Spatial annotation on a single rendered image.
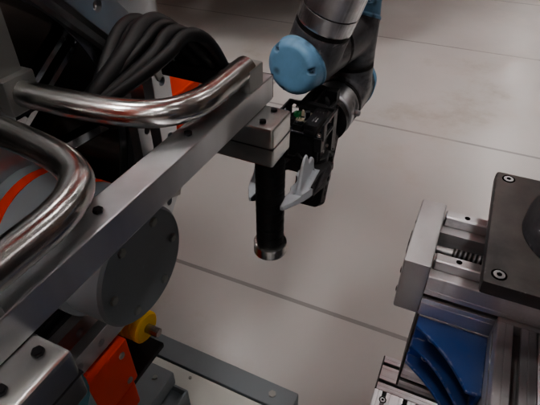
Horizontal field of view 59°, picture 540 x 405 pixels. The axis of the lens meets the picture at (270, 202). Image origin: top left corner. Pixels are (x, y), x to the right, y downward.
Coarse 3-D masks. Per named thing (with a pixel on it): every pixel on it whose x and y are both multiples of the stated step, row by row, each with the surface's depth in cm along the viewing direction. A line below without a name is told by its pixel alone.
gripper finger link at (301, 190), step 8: (304, 160) 58; (312, 160) 62; (304, 168) 58; (312, 168) 63; (296, 176) 62; (304, 176) 59; (312, 176) 62; (296, 184) 61; (304, 184) 60; (296, 192) 59; (304, 192) 59; (312, 192) 61; (288, 200) 58; (296, 200) 58; (304, 200) 60; (280, 208) 58
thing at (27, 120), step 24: (0, 0) 57; (24, 0) 54; (24, 24) 63; (48, 24) 60; (24, 48) 70; (48, 48) 61; (72, 48) 64; (48, 72) 63; (72, 72) 70; (24, 120) 60; (48, 120) 80; (72, 120) 78; (72, 144) 69; (96, 144) 78; (120, 144) 76; (96, 168) 79; (120, 168) 77
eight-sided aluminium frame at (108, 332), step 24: (48, 0) 52; (72, 0) 49; (96, 0) 53; (72, 24) 55; (96, 24) 53; (144, 96) 71; (168, 96) 69; (144, 144) 74; (72, 336) 71; (96, 336) 69
